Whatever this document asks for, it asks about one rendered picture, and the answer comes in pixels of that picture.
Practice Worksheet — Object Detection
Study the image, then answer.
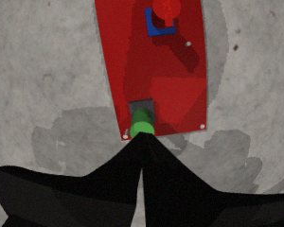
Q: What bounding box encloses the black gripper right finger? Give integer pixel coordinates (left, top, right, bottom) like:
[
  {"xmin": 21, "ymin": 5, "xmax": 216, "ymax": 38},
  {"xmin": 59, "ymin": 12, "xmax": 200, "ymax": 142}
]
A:
[{"xmin": 142, "ymin": 133, "xmax": 284, "ymax": 227}]

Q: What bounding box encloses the red circuit board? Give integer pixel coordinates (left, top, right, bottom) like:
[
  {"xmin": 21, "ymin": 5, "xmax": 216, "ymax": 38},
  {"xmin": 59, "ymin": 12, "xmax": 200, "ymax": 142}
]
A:
[{"xmin": 94, "ymin": 0, "xmax": 207, "ymax": 140}]

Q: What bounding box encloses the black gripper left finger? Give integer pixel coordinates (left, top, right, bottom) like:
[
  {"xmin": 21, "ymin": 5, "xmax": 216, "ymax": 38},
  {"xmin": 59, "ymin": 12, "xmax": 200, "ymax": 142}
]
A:
[{"xmin": 0, "ymin": 132, "xmax": 146, "ymax": 227}]

